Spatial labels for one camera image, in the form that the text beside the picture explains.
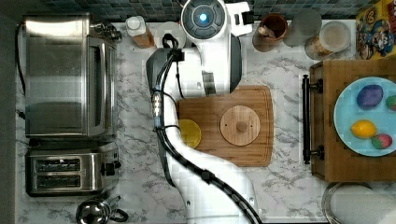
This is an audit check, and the light blue plate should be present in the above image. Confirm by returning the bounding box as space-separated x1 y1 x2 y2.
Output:
333 77 396 157

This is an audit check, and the clear jar with lid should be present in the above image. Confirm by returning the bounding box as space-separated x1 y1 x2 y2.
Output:
304 21 351 61

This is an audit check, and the yellow round plate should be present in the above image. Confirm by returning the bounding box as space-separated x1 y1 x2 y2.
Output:
178 119 202 148

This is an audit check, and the wooden tray with handle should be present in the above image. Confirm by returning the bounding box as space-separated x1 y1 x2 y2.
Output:
302 60 395 182

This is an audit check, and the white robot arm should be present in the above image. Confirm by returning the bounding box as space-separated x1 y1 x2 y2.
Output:
146 0 262 224

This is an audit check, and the frosted grey cup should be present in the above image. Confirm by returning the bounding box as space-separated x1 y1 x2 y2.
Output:
283 8 322 47

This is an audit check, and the stainless two-slot toaster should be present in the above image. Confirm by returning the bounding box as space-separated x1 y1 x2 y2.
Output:
25 142 121 197

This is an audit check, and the yellow toy lemon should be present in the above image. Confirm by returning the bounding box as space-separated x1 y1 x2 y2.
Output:
350 119 376 139

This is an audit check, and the colourful cereal box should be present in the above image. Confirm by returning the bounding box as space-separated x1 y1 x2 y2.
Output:
356 0 396 60

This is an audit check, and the bamboo cutting board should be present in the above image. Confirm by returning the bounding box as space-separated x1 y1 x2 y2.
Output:
178 86 274 167

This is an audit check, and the round wooden jar lid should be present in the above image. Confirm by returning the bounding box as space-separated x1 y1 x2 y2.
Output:
219 105 261 147

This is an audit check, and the white-capped spice bottle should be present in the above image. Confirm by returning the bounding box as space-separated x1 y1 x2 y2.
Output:
126 16 154 49

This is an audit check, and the green red toy fruit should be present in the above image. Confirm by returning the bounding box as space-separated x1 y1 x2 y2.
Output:
386 95 396 111

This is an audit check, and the purple toy fruit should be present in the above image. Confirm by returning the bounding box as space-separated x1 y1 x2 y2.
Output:
357 84 384 110

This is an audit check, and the red green toy strawberry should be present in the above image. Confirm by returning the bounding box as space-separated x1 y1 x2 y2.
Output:
372 133 393 149

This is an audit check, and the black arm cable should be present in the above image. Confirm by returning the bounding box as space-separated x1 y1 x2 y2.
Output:
151 33 263 224

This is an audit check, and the stainless toaster oven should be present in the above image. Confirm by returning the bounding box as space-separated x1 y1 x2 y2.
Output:
24 13 121 138

